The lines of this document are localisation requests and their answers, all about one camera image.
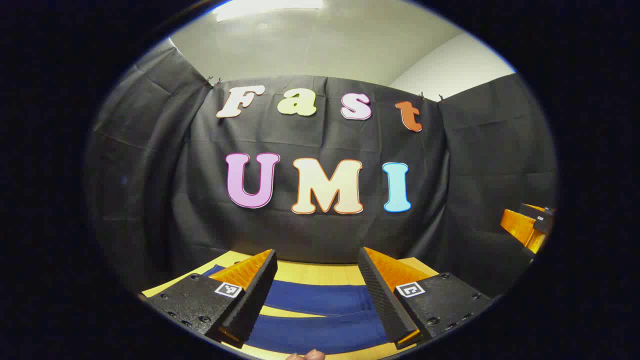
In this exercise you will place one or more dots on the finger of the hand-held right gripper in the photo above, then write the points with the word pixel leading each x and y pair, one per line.
pixel 520 227

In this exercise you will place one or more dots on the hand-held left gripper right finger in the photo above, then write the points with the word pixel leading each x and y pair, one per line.
pixel 382 300

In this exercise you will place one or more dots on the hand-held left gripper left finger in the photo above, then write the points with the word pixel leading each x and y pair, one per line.
pixel 252 300

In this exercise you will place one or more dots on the blue denim jeans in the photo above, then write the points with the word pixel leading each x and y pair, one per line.
pixel 320 300

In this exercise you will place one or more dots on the black backdrop cloth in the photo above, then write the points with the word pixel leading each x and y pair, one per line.
pixel 300 235

